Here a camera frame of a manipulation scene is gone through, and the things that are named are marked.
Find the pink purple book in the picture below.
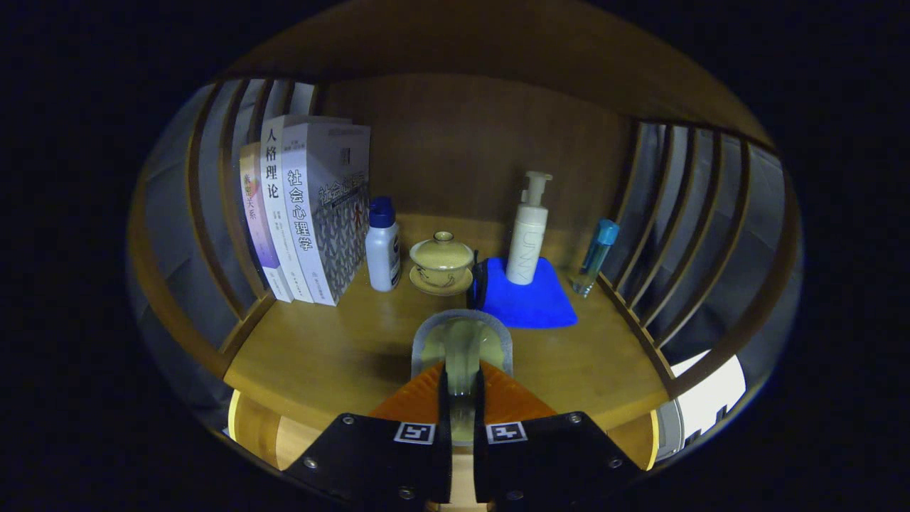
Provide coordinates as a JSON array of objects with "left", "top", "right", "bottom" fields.
[{"left": 239, "top": 141, "right": 294, "bottom": 303}]

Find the wooden cabinet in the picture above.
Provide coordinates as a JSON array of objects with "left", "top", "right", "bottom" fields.
[{"left": 127, "top": 0, "right": 804, "bottom": 491}]

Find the green scrub brush grey pad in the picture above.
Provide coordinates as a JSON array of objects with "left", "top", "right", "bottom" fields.
[{"left": 411, "top": 309, "right": 514, "bottom": 445}]

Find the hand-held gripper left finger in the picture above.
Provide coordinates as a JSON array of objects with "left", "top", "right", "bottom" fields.
[{"left": 283, "top": 361, "right": 453, "bottom": 512}]

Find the blue folded cloth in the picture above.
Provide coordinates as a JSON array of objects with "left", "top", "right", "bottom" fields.
[{"left": 469, "top": 256, "right": 578, "bottom": 330}]

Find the thin white book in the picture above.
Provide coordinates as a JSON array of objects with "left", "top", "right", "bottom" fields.
[{"left": 260, "top": 115, "right": 315, "bottom": 303}]

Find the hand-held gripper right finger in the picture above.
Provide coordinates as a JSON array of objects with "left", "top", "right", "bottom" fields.
[{"left": 473, "top": 360, "right": 644, "bottom": 512}]

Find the clear bottle with teal cap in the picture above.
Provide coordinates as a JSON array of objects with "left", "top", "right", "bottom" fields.
[{"left": 572, "top": 219, "right": 621, "bottom": 298}]

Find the yellow lidded tea cup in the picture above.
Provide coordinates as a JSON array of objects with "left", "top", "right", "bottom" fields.
[{"left": 409, "top": 231, "right": 476, "bottom": 297}]

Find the wooden countertop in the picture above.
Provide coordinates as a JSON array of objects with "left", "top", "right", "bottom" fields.
[{"left": 224, "top": 213, "right": 670, "bottom": 431}]

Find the white pump bottle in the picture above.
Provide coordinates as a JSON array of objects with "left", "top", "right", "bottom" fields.
[{"left": 505, "top": 171, "right": 554, "bottom": 286}]

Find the thick white patterned book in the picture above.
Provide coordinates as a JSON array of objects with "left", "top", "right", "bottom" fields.
[{"left": 282, "top": 122, "right": 372, "bottom": 307}]

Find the white bottle with blue cap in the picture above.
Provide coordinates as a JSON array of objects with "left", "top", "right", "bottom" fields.
[{"left": 365, "top": 196, "right": 402, "bottom": 292}]

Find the white grey storage unit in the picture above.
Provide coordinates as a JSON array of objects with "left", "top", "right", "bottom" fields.
[{"left": 654, "top": 352, "right": 747, "bottom": 463}]

